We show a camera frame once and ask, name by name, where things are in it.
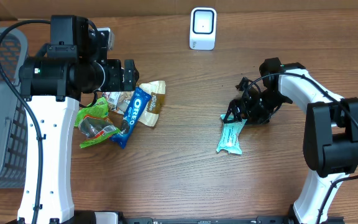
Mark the blue oreo packet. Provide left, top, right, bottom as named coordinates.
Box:
left=110, top=87, right=151, bottom=149

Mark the beige pastry snack packet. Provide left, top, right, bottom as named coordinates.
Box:
left=103, top=80, right=166, bottom=127

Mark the white barcode scanner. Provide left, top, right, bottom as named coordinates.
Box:
left=189, top=7, right=217, bottom=50

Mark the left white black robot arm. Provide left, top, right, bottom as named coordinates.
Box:
left=17, top=16, right=139, bottom=223

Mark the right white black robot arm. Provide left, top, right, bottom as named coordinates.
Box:
left=221, top=57, right=358, bottom=223

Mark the white snack packet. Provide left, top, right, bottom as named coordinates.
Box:
left=216, top=119, right=247, bottom=155

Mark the green snack packet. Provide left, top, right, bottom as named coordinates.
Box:
left=75, top=97, right=121, bottom=148

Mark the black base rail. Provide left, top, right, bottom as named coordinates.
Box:
left=91, top=210, right=345, bottom=224

